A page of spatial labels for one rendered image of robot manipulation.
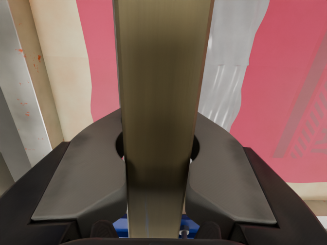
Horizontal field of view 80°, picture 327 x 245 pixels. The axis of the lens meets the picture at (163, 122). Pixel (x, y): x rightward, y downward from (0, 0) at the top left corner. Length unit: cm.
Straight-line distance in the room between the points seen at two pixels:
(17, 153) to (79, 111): 162
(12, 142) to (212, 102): 170
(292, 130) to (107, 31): 30
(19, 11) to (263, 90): 30
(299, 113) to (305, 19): 13
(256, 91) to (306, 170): 19
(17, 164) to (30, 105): 171
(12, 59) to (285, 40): 31
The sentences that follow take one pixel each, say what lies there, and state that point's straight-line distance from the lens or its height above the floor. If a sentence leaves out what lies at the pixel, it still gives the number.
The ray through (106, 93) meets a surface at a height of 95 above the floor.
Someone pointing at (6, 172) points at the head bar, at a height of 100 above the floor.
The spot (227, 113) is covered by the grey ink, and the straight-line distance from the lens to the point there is 29.
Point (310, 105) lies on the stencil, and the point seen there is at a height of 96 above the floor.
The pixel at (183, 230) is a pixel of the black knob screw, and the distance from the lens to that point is 39.
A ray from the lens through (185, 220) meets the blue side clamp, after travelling 38.
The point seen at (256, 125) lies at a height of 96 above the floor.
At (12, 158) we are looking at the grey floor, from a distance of 197.
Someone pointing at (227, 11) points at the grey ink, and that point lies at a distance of 26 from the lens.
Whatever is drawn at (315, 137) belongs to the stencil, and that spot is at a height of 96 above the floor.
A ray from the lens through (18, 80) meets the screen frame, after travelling 28.
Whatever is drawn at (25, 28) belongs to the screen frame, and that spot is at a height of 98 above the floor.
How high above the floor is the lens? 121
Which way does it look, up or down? 59 degrees down
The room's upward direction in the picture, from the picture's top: 178 degrees clockwise
